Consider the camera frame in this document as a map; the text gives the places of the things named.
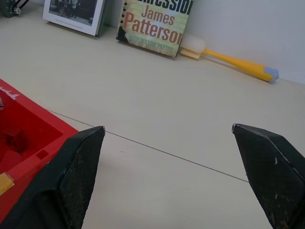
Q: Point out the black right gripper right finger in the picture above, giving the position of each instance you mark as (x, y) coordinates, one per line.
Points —
(271, 171)

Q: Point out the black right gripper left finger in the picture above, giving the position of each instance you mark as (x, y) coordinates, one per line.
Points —
(71, 181)

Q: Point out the red round piece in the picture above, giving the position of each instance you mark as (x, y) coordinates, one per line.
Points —
(9, 159)

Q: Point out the red plastic bin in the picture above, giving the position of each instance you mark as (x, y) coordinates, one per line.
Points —
(31, 119)

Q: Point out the white framed photo book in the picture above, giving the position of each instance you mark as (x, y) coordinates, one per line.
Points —
(74, 14)

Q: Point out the James Patterson paperback book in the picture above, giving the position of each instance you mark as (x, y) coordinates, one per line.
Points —
(155, 26)

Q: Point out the dark green machine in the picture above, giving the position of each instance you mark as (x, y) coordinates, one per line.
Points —
(9, 8)

